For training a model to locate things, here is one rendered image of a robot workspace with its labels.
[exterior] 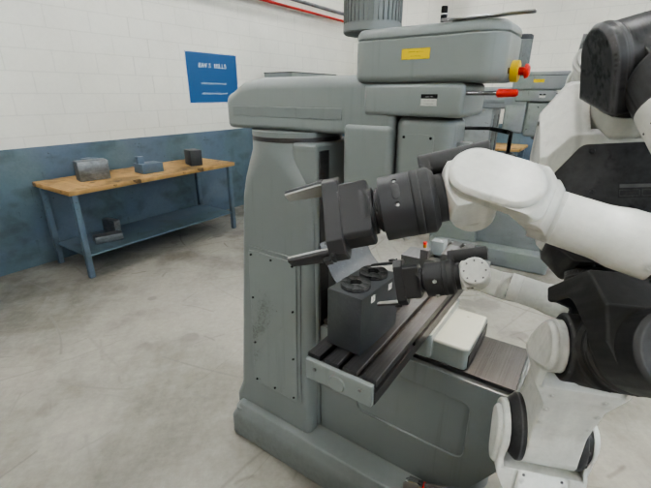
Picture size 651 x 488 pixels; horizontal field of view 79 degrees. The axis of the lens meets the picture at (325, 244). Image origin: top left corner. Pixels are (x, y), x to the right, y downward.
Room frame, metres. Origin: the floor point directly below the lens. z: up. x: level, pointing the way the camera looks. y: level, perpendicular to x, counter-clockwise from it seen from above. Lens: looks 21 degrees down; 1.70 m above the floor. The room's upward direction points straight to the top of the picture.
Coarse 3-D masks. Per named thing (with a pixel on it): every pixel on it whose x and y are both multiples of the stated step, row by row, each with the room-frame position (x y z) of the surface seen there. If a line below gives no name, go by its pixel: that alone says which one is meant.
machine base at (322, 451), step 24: (240, 408) 1.62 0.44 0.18; (240, 432) 1.59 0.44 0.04; (264, 432) 1.50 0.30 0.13; (288, 432) 1.45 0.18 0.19; (312, 432) 1.44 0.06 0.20; (288, 456) 1.41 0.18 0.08; (312, 456) 1.35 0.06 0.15; (336, 456) 1.31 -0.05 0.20; (360, 456) 1.31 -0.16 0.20; (312, 480) 1.33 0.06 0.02; (336, 480) 1.25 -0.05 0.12; (360, 480) 1.21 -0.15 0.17; (384, 480) 1.19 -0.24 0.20
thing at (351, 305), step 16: (368, 272) 1.12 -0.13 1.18; (384, 272) 1.12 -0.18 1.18; (336, 288) 1.04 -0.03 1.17; (352, 288) 1.01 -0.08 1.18; (368, 288) 1.02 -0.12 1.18; (384, 288) 1.06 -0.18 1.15; (336, 304) 1.02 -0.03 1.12; (352, 304) 0.98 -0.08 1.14; (368, 304) 0.99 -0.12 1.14; (336, 320) 1.02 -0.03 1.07; (352, 320) 0.98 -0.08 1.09; (368, 320) 1.00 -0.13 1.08; (384, 320) 1.07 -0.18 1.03; (336, 336) 1.02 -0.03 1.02; (352, 336) 0.98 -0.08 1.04; (368, 336) 1.00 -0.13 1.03
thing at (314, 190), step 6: (318, 180) 0.58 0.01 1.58; (306, 186) 0.57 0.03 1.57; (312, 186) 0.57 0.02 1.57; (318, 186) 0.57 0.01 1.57; (288, 192) 0.58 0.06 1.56; (294, 192) 0.57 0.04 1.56; (300, 192) 0.57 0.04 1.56; (306, 192) 0.57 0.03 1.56; (312, 192) 0.58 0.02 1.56; (318, 192) 0.58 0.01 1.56; (288, 198) 0.58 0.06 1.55; (294, 198) 0.59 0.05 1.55; (300, 198) 0.59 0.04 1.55; (306, 198) 0.59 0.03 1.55
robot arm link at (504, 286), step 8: (496, 272) 0.91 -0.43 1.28; (504, 272) 0.90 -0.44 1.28; (496, 280) 0.89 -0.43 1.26; (504, 280) 0.88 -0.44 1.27; (512, 280) 0.83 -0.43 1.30; (520, 280) 0.82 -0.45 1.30; (488, 288) 0.89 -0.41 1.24; (496, 288) 0.88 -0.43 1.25; (504, 288) 0.87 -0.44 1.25; (512, 288) 0.82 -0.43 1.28; (496, 296) 0.87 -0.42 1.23; (504, 296) 0.85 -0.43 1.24; (512, 296) 0.81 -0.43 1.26
